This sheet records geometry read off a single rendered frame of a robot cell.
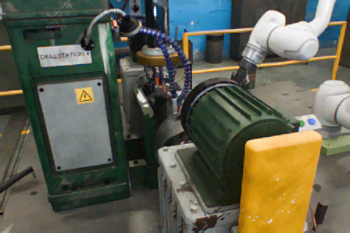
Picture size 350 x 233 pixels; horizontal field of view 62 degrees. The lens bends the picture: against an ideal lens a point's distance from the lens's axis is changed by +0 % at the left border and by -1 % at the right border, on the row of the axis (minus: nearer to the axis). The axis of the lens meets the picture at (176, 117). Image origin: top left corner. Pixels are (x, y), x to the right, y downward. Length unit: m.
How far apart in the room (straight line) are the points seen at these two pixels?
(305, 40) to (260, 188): 0.69
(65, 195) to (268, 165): 0.86
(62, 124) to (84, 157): 0.15
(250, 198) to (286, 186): 0.07
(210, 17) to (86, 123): 5.84
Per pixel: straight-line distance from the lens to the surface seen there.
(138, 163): 1.21
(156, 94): 1.45
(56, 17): 0.96
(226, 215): 0.63
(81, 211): 1.22
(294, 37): 1.11
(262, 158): 0.47
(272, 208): 0.55
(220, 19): 6.82
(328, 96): 1.64
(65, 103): 1.02
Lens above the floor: 1.57
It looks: 24 degrees down
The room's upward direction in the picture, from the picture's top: 2 degrees counter-clockwise
